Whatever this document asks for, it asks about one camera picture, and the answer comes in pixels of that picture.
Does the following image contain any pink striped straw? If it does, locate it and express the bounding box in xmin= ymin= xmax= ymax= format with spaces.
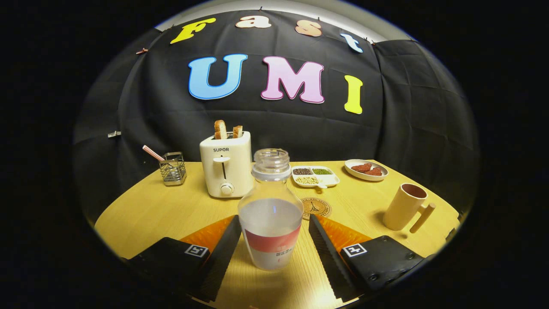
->
xmin=142 ymin=145 xmax=165 ymax=162

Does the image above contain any clear juice bottle red label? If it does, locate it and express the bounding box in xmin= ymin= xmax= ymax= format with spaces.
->
xmin=238 ymin=148 xmax=304 ymax=271

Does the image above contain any round wooden coaster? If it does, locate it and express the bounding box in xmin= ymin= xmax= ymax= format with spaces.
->
xmin=300 ymin=197 xmax=332 ymax=221

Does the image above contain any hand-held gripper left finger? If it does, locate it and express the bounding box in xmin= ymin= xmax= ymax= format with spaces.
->
xmin=127 ymin=215 xmax=243 ymax=303

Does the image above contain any metal wire holder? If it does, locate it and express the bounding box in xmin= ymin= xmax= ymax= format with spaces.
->
xmin=159 ymin=152 xmax=187 ymax=186

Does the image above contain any white round plate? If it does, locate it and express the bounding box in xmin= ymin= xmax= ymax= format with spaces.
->
xmin=344 ymin=159 xmax=389 ymax=182

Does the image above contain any white divided dish with beans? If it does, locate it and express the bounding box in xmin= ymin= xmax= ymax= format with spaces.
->
xmin=291 ymin=166 xmax=340 ymax=189

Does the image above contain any beige cup with handle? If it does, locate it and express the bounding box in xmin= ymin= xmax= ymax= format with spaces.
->
xmin=383 ymin=183 xmax=436 ymax=234

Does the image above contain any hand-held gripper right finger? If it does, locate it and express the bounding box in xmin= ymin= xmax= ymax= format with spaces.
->
xmin=308 ymin=214 xmax=429 ymax=302

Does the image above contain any wooden table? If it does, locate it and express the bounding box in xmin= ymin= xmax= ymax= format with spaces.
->
xmin=94 ymin=160 xmax=462 ymax=309

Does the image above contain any white toaster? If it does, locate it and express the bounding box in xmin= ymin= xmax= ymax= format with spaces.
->
xmin=199 ymin=131 xmax=253 ymax=198

